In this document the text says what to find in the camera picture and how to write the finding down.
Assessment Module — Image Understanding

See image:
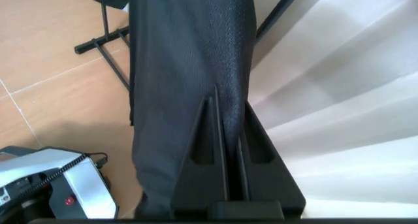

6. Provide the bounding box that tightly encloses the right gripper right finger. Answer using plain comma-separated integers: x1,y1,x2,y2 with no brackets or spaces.
235,101,306,217

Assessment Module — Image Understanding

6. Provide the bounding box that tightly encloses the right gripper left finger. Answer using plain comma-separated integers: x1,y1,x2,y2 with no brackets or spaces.
170,85,230,217

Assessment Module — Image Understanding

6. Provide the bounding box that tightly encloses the black smooth garment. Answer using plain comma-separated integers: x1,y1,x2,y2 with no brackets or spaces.
129,0,257,218

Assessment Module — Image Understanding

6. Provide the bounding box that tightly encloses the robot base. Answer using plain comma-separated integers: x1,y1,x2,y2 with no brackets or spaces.
0,145,119,220

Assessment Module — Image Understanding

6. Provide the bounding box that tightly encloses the black clothes rack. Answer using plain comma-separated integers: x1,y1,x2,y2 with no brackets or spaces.
74,0,304,91

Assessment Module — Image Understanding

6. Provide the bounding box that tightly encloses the beige curtain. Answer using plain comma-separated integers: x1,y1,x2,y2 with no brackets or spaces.
248,0,418,218

